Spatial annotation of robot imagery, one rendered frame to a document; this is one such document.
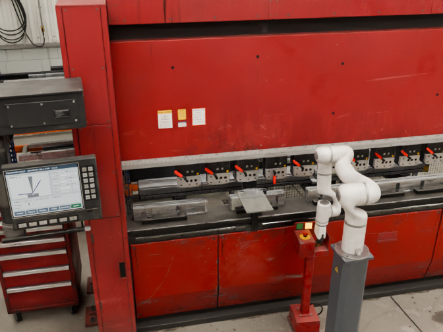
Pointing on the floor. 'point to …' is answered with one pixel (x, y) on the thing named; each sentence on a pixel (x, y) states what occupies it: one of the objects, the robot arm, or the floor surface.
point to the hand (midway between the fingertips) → (319, 241)
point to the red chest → (41, 271)
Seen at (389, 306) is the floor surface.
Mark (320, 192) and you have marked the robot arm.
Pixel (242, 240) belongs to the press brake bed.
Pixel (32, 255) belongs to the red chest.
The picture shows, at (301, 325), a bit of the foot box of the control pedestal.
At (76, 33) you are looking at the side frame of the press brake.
